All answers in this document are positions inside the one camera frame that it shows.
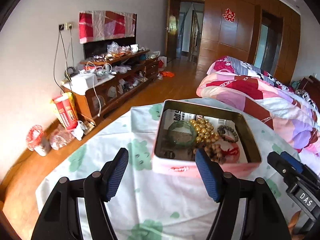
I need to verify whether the pink metal jewelry tin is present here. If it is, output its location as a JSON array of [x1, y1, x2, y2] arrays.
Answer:
[[152, 100, 262, 178]]

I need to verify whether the person's right hand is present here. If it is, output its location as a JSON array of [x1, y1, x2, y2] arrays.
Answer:
[[288, 211, 305, 240]]

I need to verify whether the white green cloud tablecloth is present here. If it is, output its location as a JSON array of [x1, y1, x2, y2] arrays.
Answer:
[[36, 98, 300, 239]]

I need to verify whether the pink red patchwork quilt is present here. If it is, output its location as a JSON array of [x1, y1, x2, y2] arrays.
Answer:
[[196, 56, 319, 174]]

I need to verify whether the green jade bangle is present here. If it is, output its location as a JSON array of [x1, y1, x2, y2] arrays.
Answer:
[[167, 121, 197, 148]]

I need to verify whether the crumpled clear plastic bag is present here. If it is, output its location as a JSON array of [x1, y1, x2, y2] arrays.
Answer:
[[49, 124, 75, 150]]

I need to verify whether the bin with red bag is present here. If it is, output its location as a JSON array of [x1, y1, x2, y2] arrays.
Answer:
[[26, 125, 51, 157]]

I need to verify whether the red yellow cardboard box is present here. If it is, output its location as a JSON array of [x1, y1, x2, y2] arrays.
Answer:
[[50, 92, 78, 130]]

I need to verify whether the wooden tv cabinet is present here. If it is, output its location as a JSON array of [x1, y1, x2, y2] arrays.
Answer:
[[62, 50, 159, 125]]

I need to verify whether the white appliance box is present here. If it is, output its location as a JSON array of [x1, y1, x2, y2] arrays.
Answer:
[[71, 73, 98, 90]]

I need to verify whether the orange item on floor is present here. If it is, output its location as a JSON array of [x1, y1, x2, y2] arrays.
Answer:
[[159, 71, 175, 77]]

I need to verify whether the black television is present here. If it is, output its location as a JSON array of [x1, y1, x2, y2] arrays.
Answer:
[[83, 13, 138, 60]]

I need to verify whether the brown wooden wardrobe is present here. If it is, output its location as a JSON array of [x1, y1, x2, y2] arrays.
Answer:
[[165, 0, 302, 86]]

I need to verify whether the red pink cloth cover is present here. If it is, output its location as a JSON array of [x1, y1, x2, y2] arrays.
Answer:
[[79, 10, 137, 44]]

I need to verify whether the red double happiness decal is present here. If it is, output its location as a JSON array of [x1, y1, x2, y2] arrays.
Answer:
[[222, 8, 235, 22]]

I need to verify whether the brown wooden bead bracelet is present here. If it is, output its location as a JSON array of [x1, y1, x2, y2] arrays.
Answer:
[[192, 143, 230, 165]]

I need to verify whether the gold pearl bead necklace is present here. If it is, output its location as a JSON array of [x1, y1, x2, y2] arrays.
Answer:
[[189, 117, 220, 145]]

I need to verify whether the dark grey bead bracelet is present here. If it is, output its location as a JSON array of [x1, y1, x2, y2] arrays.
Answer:
[[217, 125, 239, 144]]

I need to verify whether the wall power socket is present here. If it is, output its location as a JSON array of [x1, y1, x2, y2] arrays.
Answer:
[[59, 22, 73, 31]]

